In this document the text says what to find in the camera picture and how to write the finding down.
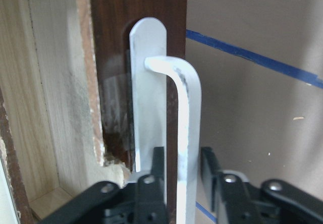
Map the dark wooden drawer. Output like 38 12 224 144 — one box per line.
1 0 187 223

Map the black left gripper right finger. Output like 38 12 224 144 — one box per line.
200 147 322 223

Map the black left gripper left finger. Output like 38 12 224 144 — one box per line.
41 147 167 223

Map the white drawer handle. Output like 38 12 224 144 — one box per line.
129 17 201 223

